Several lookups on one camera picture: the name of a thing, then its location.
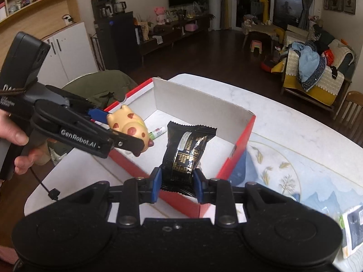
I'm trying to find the small low table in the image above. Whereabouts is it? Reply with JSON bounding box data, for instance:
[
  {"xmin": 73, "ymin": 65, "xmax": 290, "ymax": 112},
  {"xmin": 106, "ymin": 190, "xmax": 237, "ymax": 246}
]
[{"xmin": 241, "ymin": 22, "xmax": 280, "ymax": 53}]

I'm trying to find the dark wooden tv stand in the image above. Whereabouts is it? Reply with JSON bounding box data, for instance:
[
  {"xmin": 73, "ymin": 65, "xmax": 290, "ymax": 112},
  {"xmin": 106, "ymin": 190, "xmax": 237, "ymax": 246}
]
[{"xmin": 138, "ymin": 14, "xmax": 212, "ymax": 63}]

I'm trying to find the brown curtain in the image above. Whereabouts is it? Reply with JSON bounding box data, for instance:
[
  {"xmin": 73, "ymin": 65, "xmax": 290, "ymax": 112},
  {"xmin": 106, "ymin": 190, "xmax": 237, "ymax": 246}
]
[{"xmin": 300, "ymin": 0, "xmax": 316, "ymax": 32}]

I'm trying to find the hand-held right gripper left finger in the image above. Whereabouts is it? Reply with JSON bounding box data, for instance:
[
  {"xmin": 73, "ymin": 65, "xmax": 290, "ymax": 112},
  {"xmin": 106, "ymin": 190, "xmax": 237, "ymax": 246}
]
[{"xmin": 83, "ymin": 167, "xmax": 164, "ymax": 229}]

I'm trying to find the red floor toy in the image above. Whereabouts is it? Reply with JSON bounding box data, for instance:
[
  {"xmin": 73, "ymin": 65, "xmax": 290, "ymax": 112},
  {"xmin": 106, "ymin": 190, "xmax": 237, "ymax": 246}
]
[{"xmin": 261, "ymin": 56, "xmax": 282, "ymax": 75}]

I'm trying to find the black lanyard cord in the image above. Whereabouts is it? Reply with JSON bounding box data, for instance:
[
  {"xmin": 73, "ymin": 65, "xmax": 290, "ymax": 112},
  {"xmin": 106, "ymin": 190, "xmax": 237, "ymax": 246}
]
[{"xmin": 30, "ymin": 168, "xmax": 61, "ymax": 202}]

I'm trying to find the sofa with cream cover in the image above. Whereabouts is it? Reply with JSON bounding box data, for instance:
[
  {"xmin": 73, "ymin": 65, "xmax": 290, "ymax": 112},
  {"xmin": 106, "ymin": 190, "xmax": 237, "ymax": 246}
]
[{"xmin": 280, "ymin": 38, "xmax": 357, "ymax": 112}]

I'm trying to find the red cardboard box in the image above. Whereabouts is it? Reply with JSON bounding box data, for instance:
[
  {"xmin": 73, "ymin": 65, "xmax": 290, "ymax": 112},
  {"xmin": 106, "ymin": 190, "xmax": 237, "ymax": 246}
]
[{"xmin": 103, "ymin": 76, "xmax": 256, "ymax": 219}]

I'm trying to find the white tower air conditioner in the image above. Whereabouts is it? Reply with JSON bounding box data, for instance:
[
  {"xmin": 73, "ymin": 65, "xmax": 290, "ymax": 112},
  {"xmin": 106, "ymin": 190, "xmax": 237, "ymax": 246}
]
[{"xmin": 209, "ymin": 0, "xmax": 223, "ymax": 32}]

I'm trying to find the green white small tube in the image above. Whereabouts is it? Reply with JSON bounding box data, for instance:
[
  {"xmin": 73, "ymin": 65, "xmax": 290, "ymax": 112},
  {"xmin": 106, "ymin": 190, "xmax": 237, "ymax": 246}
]
[{"xmin": 147, "ymin": 125, "xmax": 167, "ymax": 140}]

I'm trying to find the wooden wall shelf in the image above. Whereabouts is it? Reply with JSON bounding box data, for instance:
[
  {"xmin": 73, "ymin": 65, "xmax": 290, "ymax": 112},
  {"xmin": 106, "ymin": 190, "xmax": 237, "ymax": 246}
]
[{"xmin": 0, "ymin": 0, "xmax": 79, "ymax": 44}]

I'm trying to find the black tea bar machine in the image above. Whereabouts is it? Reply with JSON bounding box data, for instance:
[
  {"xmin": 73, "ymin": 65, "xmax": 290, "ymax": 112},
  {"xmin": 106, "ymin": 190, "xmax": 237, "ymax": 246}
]
[{"xmin": 91, "ymin": 0, "xmax": 141, "ymax": 72}]

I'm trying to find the orange red bag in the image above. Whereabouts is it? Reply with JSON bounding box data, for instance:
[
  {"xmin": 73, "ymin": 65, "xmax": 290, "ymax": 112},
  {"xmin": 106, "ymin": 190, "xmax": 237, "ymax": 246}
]
[{"xmin": 323, "ymin": 49, "xmax": 336, "ymax": 66}]

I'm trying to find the person's left hand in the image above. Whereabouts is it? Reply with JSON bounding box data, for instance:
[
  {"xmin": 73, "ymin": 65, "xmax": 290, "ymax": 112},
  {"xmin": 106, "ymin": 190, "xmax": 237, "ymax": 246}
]
[{"xmin": 0, "ymin": 109, "xmax": 53, "ymax": 175}]

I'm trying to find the white green flat packet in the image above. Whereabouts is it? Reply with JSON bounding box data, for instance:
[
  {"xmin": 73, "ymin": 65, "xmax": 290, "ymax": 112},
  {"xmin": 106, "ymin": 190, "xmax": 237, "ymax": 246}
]
[{"xmin": 339, "ymin": 204, "xmax": 363, "ymax": 260}]

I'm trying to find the pink pig plush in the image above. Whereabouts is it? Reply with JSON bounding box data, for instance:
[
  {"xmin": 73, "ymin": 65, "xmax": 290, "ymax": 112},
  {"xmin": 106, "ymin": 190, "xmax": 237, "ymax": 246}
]
[{"xmin": 154, "ymin": 6, "xmax": 167, "ymax": 26}]

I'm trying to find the white cabinet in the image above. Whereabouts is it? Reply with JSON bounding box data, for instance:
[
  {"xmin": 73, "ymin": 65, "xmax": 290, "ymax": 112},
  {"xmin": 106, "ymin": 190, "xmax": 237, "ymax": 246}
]
[{"xmin": 42, "ymin": 21, "xmax": 98, "ymax": 86}]

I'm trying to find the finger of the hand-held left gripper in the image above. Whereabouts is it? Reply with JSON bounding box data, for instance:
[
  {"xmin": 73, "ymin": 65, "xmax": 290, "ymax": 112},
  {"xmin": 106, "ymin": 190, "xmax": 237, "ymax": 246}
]
[
  {"xmin": 66, "ymin": 95, "xmax": 114, "ymax": 126},
  {"xmin": 108, "ymin": 129, "xmax": 145, "ymax": 157}
]

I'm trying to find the blue clothes pile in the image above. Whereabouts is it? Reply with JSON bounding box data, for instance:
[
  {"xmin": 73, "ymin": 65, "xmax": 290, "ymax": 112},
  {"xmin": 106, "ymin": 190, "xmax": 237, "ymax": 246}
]
[{"xmin": 290, "ymin": 41, "xmax": 327, "ymax": 92}]

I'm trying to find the yellow spotted pig toy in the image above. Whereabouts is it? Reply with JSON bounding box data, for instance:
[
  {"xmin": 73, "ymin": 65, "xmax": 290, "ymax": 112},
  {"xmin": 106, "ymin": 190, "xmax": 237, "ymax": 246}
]
[{"xmin": 106, "ymin": 104, "xmax": 155, "ymax": 158}]

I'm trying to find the wooden chair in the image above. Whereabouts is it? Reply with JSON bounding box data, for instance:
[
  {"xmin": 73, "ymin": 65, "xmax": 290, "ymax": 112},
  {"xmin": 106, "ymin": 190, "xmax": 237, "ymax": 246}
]
[{"xmin": 333, "ymin": 91, "xmax": 363, "ymax": 143}]

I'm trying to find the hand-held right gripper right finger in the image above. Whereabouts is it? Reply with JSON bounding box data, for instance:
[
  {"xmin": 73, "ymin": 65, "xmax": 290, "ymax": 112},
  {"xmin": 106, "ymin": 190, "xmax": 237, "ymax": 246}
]
[{"xmin": 193, "ymin": 168, "xmax": 273, "ymax": 229}]

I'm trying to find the yellow giraffe toy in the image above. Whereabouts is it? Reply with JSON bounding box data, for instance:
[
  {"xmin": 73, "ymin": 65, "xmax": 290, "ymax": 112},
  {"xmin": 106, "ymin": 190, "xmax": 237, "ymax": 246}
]
[{"xmin": 259, "ymin": 0, "xmax": 273, "ymax": 25}]

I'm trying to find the pink stool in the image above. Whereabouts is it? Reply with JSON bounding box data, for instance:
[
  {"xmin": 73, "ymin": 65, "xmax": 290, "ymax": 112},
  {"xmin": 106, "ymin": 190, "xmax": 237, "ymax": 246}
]
[{"xmin": 249, "ymin": 40, "xmax": 264, "ymax": 54}]

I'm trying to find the black snack packet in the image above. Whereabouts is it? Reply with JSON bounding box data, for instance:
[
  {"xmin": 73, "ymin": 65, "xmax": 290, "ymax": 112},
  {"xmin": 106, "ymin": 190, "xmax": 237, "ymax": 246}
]
[{"xmin": 159, "ymin": 121, "xmax": 218, "ymax": 198}]

